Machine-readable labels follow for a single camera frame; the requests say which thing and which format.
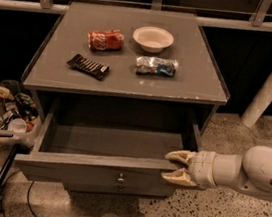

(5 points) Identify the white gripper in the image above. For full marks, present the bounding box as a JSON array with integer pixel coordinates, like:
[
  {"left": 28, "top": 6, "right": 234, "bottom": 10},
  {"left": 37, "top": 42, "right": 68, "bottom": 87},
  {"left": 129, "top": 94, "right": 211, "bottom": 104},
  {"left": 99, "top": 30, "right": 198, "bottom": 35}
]
[{"left": 161, "top": 150, "right": 216, "bottom": 189}]

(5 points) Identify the grey top drawer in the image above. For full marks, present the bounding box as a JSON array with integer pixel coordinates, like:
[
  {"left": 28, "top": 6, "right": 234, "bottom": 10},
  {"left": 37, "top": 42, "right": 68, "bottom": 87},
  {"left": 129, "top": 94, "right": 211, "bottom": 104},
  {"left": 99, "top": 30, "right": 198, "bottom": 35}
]
[{"left": 15, "top": 98, "right": 203, "bottom": 196}]

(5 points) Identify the grey drawer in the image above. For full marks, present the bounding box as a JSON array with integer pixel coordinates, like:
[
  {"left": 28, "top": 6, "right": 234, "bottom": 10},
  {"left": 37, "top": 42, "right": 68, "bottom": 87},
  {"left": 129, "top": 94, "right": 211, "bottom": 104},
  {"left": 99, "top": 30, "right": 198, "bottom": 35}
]
[
  {"left": 15, "top": 98, "right": 203, "bottom": 196},
  {"left": 63, "top": 182, "right": 168, "bottom": 197}
]

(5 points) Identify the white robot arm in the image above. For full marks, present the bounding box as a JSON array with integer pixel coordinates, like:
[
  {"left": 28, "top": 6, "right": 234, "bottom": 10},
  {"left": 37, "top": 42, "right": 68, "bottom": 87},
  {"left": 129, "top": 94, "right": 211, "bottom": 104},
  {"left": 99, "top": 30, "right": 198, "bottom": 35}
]
[{"left": 161, "top": 71, "right": 272, "bottom": 201}]

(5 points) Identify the grey bottom drawer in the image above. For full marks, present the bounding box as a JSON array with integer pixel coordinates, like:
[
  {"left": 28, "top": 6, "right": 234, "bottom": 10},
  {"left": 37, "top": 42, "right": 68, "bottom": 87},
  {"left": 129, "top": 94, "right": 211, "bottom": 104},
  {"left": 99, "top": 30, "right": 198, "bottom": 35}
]
[{"left": 63, "top": 182, "right": 168, "bottom": 197}]

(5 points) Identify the grey drawer cabinet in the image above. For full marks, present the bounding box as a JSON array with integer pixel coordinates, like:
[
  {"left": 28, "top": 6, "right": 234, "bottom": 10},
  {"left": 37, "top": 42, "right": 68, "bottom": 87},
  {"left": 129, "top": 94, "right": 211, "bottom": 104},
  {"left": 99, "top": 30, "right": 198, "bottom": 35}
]
[{"left": 6, "top": 0, "right": 241, "bottom": 212}]

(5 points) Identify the silver blue snack bag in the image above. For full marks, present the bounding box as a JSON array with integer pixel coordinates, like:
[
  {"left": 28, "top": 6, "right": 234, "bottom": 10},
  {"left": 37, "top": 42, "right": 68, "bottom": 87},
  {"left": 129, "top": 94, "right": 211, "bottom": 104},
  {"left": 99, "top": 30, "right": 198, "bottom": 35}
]
[{"left": 135, "top": 56, "right": 179, "bottom": 78}]

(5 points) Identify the black striped snack bar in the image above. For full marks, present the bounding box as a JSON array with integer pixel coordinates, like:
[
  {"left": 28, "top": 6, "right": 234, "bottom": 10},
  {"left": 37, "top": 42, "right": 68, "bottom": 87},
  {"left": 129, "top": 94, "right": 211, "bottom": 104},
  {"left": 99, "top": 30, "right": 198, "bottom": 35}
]
[{"left": 67, "top": 54, "right": 109, "bottom": 80}]

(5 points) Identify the white paper bowl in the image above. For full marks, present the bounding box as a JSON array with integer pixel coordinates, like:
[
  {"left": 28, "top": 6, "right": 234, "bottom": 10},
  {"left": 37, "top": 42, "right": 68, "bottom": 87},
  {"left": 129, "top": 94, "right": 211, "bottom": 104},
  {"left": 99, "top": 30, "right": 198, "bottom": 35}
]
[{"left": 133, "top": 26, "right": 174, "bottom": 53}]

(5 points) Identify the orange soda can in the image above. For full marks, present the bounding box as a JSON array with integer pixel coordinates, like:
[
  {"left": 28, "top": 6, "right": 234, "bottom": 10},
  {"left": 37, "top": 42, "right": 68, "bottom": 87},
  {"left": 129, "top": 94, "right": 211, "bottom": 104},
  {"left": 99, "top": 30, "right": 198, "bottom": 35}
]
[{"left": 88, "top": 29, "right": 124, "bottom": 51}]

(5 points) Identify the white cup in bin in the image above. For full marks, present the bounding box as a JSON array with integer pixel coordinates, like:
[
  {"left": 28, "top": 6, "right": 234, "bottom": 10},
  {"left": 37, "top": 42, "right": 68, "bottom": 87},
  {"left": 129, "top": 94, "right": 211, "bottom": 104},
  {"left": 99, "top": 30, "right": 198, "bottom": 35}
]
[{"left": 8, "top": 118, "right": 27, "bottom": 133}]

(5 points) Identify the black floor cable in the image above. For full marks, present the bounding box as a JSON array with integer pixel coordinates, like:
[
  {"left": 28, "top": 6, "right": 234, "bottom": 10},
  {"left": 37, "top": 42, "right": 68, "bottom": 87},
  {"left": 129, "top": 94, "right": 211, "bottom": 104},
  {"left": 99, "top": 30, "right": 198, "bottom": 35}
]
[{"left": 0, "top": 176, "right": 51, "bottom": 217}]

